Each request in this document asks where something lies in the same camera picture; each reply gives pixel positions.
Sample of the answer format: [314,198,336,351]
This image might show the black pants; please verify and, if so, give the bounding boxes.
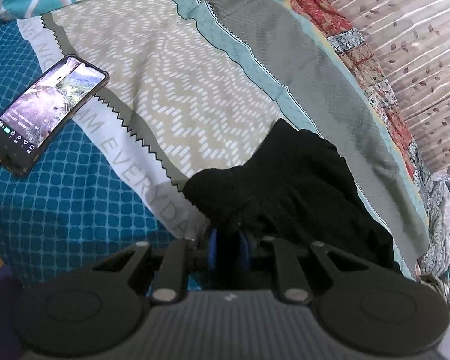
[184,119,400,272]

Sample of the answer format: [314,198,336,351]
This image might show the patterned teal beige bedsheet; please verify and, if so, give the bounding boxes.
[0,0,429,284]

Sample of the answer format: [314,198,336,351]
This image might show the crumpled grey patterned cloth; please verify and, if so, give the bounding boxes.
[407,141,450,306]

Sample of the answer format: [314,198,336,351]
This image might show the black smartphone with lit screen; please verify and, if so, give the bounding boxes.
[0,55,110,177]

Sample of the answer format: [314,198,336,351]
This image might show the red floral patchwork quilt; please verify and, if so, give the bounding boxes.
[289,0,418,179]

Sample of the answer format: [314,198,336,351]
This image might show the beige leaf pattern curtain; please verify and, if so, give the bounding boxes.
[329,0,450,172]

